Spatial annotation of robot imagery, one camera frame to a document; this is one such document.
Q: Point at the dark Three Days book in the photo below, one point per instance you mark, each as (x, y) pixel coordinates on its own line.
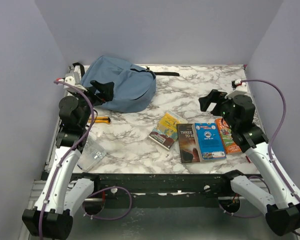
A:
(187, 144)

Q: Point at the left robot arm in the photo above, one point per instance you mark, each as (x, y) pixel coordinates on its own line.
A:
(76, 114)

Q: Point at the aluminium frame rail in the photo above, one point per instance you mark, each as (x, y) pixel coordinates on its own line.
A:
(52, 140)

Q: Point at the yellow utility knife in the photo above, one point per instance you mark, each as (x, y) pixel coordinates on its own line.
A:
(102, 119)

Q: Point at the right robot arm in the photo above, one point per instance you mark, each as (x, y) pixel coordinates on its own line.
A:
(281, 205)

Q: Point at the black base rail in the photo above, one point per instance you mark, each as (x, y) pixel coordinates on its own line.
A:
(161, 190)

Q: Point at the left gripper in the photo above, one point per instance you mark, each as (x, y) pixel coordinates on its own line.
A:
(107, 94)

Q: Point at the orange Treehouse book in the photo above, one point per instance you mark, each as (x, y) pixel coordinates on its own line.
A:
(225, 133)

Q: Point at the blue backpack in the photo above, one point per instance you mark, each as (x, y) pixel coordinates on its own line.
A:
(134, 86)

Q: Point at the clear plastic box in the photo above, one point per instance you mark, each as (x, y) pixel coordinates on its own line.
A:
(91, 156)

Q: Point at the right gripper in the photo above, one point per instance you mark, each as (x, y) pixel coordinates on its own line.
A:
(214, 96)

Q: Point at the blue paperback book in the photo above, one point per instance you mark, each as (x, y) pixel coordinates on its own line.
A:
(209, 142)

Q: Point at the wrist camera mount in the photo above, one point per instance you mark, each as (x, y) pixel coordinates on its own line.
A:
(73, 79)
(238, 88)

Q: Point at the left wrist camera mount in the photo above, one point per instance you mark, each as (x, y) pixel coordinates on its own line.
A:
(73, 79)

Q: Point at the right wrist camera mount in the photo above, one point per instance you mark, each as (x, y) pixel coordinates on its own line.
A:
(238, 88)

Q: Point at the yellow Brideshead Revisited book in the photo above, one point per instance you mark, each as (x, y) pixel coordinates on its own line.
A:
(165, 133)

